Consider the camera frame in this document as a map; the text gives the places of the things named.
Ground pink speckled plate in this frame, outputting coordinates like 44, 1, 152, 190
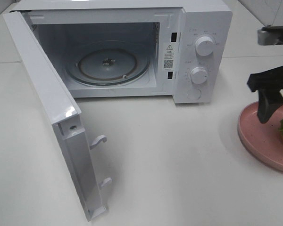
237, 102, 283, 172

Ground white microwave oven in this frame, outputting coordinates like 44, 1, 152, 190
9, 0, 233, 104

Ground white timer knob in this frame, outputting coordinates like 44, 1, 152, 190
190, 67, 208, 84

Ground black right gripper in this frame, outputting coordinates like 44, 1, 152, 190
247, 65, 283, 124

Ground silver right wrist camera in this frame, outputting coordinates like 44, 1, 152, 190
257, 25, 283, 46

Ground upper white power knob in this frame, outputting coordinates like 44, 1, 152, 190
195, 34, 215, 57

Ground glass microwave turntable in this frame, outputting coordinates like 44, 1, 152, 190
66, 40, 150, 86

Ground white microwave door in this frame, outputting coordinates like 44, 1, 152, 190
3, 11, 112, 221

